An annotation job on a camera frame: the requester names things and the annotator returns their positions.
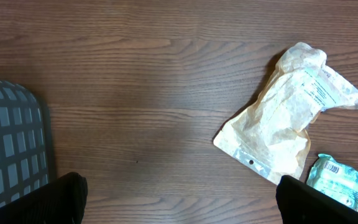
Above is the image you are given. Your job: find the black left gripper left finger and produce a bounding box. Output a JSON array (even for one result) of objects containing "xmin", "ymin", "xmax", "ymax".
[{"xmin": 0, "ymin": 172, "xmax": 88, "ymax": 224}]

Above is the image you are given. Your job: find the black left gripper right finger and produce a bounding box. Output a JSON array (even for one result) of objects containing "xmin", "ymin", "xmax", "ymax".
[{"xmin": 276, "ymin": 175, "xmax": 358, "ymax": 224}]

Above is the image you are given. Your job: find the green wet wipes pack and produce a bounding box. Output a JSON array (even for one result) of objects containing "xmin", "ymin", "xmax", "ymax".
[{"xmin": 306, "ymin": 154, "xmax": 358, "ymax": 212}]

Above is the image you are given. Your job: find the beige paper pouch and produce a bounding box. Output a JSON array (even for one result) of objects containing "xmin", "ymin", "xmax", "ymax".
[{"xmin": 213, "ymin": 42, "xmax": 358, "ymax": 185}]

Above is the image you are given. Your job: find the grey plastic mesh basket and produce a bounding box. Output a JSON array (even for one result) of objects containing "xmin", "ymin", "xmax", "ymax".
[{"xmin": 0, "ymin": 80, "xmax": 56, "ymax": 208}]

